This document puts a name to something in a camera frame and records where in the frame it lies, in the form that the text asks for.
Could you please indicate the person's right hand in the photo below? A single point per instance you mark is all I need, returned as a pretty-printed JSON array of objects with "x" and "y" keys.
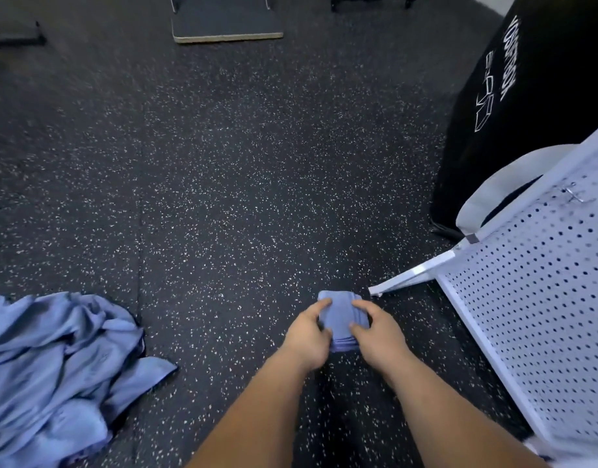
[{"x": 382, "y": 341}]

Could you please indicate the person's left hand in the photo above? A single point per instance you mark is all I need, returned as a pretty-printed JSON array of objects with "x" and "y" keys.
[{"x": 307, "y": 338}]

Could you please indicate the blue towel with wave print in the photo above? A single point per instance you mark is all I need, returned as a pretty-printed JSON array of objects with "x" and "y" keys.
[{"x": 344, "y": 315}]

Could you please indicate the white perforated metal rack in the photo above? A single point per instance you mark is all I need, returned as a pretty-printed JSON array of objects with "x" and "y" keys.
[{"x": 533, "y": 287}]

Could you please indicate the blue towel pile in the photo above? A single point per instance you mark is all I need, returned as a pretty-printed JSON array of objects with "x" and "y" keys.
[{"x": 55, "y": 375}]

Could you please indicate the person's right forearm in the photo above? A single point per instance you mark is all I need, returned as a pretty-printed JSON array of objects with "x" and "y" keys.
[{"x": 455, "y": 419}]

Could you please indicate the person's left forearm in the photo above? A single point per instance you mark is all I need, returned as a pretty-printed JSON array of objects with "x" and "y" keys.
[{"x": 260, "y": 414}]

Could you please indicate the black printed punching bag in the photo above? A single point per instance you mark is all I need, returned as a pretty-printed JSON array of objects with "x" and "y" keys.
[{"x": 552, "y": 92}]

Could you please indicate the black ski trainer wooden-edged platform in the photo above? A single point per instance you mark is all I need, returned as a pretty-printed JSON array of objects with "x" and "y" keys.
[{"x": 226, "y": 19}]

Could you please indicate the black upright exercise machine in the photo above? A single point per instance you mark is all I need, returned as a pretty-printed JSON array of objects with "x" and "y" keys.
[{"x": 372, "y": 0}]

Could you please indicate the black rowing machine with rail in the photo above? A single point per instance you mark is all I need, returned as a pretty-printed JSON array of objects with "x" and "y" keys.
[{"x": 16, "y": 36}]

